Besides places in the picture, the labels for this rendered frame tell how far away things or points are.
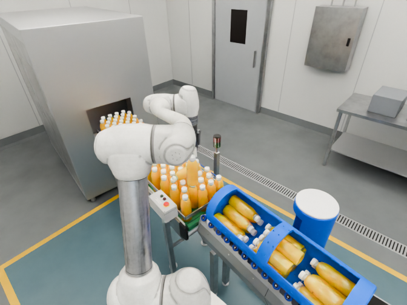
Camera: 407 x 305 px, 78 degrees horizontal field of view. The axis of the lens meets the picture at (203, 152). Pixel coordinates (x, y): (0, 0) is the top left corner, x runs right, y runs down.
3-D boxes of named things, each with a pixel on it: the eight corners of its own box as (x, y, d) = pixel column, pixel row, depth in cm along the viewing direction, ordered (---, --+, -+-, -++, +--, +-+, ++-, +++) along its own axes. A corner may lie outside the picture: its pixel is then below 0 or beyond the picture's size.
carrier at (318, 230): (300, 256, 236) (271, 261, 232) (324, 186, 186) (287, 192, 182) (317, 286, 213) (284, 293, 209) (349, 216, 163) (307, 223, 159)
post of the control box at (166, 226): (175, 288, 228) (163, 213, 171) (172, 285, 231) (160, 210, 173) (178, 286, 230) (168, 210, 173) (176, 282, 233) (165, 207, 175)
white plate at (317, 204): (324, 186, 185) (323, 187, 185) (288, 191, 181) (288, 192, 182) (348, 215, 162) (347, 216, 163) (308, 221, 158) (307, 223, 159)
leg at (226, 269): (225, 287, 228) (227, 245, 192) (220, 282, 232) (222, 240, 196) (229, 283, 231) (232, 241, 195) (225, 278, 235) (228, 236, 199)
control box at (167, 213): (165, 223, 164) (163, 212, 158) (150, 206, 177) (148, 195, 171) (178, 215, 169) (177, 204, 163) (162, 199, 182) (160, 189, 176)
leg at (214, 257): (213, 298, 221) (214, 256, 185) (209, 293, 225) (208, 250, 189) (218, 293, 224) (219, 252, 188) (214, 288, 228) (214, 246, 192)
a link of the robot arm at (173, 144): (196, 118, 89) (157, 117, 89) (194, 136, 73) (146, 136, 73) (196, 151, 95) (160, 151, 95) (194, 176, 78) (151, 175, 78)
